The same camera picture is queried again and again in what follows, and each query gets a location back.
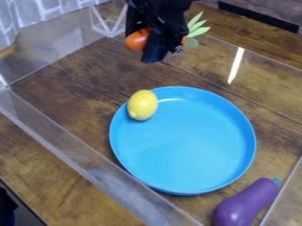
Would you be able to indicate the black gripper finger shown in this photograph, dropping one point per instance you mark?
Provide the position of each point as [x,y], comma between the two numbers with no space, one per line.
[136,18]
[160,44]

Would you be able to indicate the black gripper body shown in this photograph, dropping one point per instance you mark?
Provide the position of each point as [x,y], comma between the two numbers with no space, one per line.
[166,16]

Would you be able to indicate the orange toy carrot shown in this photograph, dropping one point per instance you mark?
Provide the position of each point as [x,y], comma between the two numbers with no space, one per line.
[136,40]

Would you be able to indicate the yellow toy lemon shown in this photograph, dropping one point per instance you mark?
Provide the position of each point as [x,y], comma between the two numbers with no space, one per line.
[142,105]

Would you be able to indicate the blue round plate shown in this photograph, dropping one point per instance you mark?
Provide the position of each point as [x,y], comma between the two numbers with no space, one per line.
[193,148]

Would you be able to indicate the purple toy eggplant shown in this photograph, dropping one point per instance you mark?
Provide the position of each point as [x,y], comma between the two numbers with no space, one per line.
[238,210]

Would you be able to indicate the clear acrylic enclosure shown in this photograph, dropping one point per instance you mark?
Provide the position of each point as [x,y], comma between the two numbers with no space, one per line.
[67,76]

